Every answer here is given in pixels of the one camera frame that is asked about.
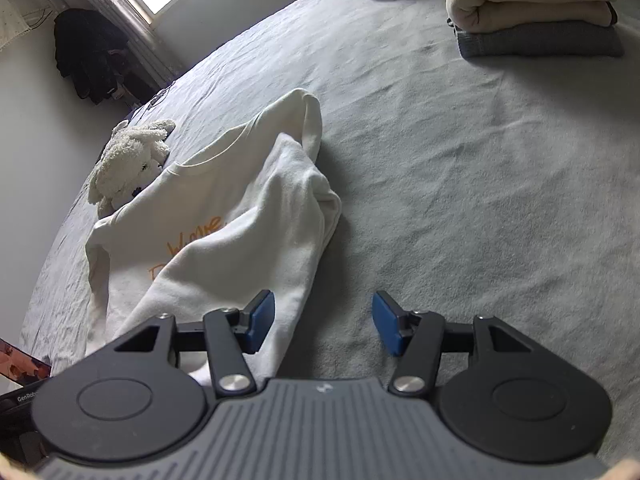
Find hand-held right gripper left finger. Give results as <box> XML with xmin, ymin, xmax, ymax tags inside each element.
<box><xmin>114</xmin><ymin>289</ymin><xmax>277</xmax><ymax>400</ymax></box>

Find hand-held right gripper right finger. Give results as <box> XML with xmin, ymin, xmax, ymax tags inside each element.
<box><xmin>371</xmin><ymin>290</ymin><xmax>536</xmax><ymax>397</ymax></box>

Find white sweatshirt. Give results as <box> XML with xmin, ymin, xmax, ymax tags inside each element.
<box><xmin>85</xmin><ymin>88</ymin><xmax>344</xmax><ymax>388</ymax></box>

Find dark hanging clothes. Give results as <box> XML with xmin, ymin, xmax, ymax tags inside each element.
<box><xmin>53</xmin><ymin>8</ymin><xmax>157</xmax><ymax>106</ymax></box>

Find orange printed box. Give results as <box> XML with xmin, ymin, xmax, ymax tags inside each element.
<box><xmin>0</xmin><ymin>338</ymin><xmax>53</xmax><ymax>391</ymax></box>

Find white plush dog toy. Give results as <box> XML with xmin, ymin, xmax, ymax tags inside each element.
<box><xmin>88</xmin><ymin>119</ymin><xmax>177</xmax><ymax>219</ymax></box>

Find folded grey sweater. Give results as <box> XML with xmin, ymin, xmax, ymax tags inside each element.
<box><xmin>457</xmin><ymin>22</ymin><xmax>625</xmax><ymax>60</ymax></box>

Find grey curtain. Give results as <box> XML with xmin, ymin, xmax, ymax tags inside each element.
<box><xmin>20</xmin><ymin>0</ymin><xmax>176</xmax><ymax>92</ymax></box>

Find white lace cloth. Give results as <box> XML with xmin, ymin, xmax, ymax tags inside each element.
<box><xmin>0</xmin><ymin>0</ymin><xmax>32</xmax><ymax>54</ymax></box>

